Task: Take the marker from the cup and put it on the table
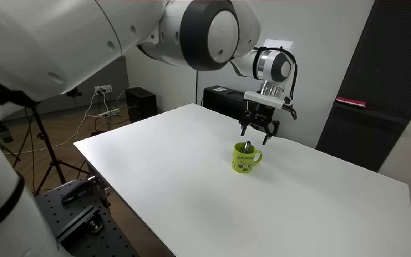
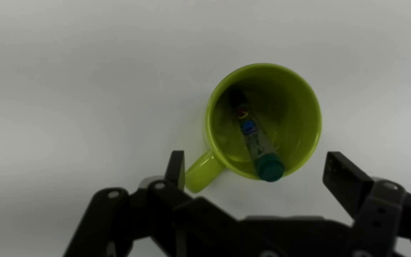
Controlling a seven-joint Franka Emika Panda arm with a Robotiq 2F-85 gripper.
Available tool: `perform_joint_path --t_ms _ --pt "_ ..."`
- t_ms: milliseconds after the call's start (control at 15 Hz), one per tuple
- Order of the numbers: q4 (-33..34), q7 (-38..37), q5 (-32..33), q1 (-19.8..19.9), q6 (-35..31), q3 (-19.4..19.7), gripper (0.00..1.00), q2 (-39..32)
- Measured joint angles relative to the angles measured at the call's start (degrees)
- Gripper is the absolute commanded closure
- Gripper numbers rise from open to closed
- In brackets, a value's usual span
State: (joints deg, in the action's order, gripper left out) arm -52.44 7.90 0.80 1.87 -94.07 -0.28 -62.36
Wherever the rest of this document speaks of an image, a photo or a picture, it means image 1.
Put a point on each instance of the black round knob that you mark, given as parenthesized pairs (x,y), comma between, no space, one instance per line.
(96,223)

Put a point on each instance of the white power strip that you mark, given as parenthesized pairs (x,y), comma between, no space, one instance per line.
(108,113)

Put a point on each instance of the red label strip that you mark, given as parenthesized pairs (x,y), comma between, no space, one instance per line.
(352,101)

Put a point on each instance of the white wall outlet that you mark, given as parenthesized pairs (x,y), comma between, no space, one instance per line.
(103,89)

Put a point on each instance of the black equipment case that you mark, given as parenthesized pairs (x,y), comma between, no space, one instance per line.
(222,100)

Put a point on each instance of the black speaker box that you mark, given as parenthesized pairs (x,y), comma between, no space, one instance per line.
(142,103)

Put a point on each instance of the black perforated breadboard table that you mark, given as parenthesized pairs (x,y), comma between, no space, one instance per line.
(86,228)

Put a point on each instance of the dark tall cabinet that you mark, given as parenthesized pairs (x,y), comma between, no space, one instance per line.
(382,80)

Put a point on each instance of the black tripod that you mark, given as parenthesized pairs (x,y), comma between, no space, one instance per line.
(49,151)

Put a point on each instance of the green mug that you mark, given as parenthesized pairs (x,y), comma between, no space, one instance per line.
(243,163)

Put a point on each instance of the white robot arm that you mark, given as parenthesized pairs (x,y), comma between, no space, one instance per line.
(35,37)

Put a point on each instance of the black clamp tool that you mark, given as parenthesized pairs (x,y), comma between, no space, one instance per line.
(79,190)

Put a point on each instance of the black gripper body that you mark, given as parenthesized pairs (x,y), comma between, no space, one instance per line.
(262,116)

